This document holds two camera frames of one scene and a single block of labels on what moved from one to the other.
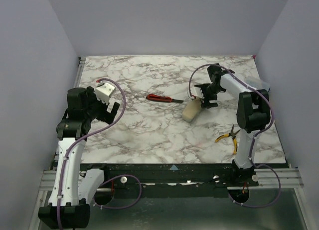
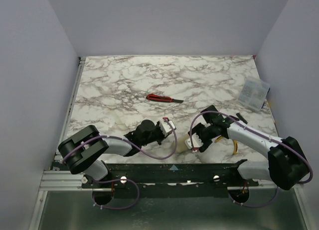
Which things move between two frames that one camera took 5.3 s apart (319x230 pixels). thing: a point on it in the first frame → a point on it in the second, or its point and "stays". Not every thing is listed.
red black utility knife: x=156 y=98 stays
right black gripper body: x=207 y=94 → x=202 y=133
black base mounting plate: x=176 y=180 stays
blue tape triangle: x=173 y=168 stays
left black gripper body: x=105 y=111 → x=158 y=131
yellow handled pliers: x=233 y=134 stays
